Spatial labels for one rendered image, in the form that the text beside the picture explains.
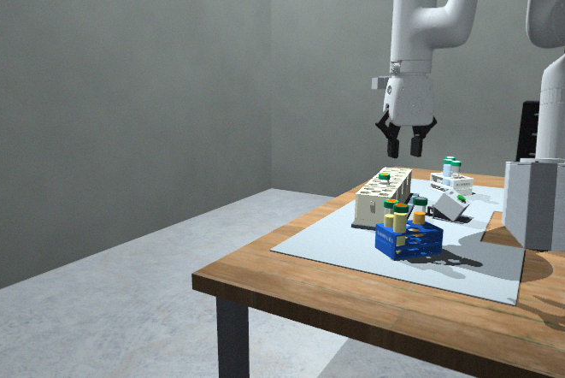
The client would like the cream bucket adapter with holes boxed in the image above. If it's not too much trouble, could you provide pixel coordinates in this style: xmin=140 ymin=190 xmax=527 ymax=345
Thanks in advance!
xmin=354 ymin=186 xmax=397 ymax=227

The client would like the green-capped tube with orange cap dot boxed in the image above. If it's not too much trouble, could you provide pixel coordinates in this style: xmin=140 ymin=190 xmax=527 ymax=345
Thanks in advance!
xmin=379 ymin=173 xmax=391 ymax=185
xmin=384 ymin=199 xmax=399 ymax=228

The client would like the green-capped tube with orange label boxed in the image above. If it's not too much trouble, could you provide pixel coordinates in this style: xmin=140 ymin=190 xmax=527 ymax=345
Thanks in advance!
xmin=393 ymin=204 xmax=409 ymax=246

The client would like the white bucket adapter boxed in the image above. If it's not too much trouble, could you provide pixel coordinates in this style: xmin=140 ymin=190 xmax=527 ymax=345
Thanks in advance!
xmin=380 ymin=168 xmax=412 ymax=199
xmin=373 ymin=173 xmax=408 ymax=204
xmin=365 ymin=180 xmax=403 ymax=203

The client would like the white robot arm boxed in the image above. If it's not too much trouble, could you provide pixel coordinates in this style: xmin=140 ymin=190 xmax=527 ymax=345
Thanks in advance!
xmin=390 ymin=0 xmax=565 ymax=163

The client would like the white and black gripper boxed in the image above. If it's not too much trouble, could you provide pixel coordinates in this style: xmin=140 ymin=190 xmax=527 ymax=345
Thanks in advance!
xmin=375 ymin=75 xmax=437 ymax=158

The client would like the grey table surface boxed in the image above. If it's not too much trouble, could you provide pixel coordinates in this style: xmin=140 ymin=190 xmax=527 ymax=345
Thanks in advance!
xmin=270 ymin=186 xmax=525 ymax=306

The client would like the blue tube rack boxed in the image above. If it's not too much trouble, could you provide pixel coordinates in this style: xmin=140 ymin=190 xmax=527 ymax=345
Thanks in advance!
xmin=375 ymin=220 xmax=442 ymax=260

